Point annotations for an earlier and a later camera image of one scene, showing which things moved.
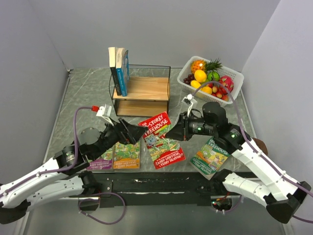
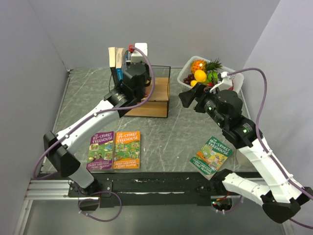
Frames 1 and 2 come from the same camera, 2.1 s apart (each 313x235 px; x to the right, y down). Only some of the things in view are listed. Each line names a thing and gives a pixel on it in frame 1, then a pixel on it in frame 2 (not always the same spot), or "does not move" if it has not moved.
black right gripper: x=181 y=130 -> x=200 y=91
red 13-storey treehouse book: x=164 y=151 -> x=147 y=90
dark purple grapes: x=190 y=78 does not move
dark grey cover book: x=112 y=58 does not move
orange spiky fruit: x=197 y=64 does not move
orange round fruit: x=200 y=76 does not move
